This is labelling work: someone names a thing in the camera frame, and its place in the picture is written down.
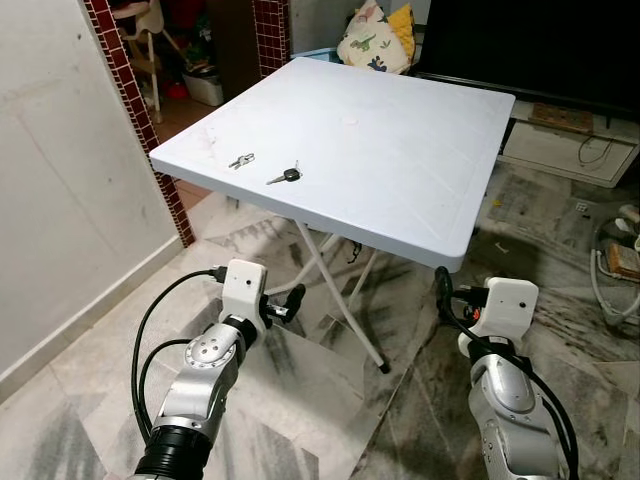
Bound black headed car key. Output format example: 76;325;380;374
266;161;303;186

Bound white folding table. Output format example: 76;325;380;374
148;56;517;375

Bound white television cabinet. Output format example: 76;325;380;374
497;95;640;189

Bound brown patterned box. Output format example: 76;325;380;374
530;103;596;134

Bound white bin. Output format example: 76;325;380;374
183;68;223;107

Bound red tiled doorway pillar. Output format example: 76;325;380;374
253;0;292;79
85;0;197;248

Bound light blue box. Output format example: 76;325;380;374
296;47;341;63

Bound black flat screen television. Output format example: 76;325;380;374
415;0;640;121

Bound white dinosaur print pillow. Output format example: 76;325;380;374
337;2;411;76

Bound yellow pillow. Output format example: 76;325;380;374
388;3;417;66

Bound white high chair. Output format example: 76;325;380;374
110;0;171;121

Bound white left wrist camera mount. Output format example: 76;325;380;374
220;259;269;333

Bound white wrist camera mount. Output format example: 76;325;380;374
220;259;269;333
470;278;539;346

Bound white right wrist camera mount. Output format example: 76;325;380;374
470;278;539;346

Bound white curved hose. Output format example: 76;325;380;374
590;245;640;323

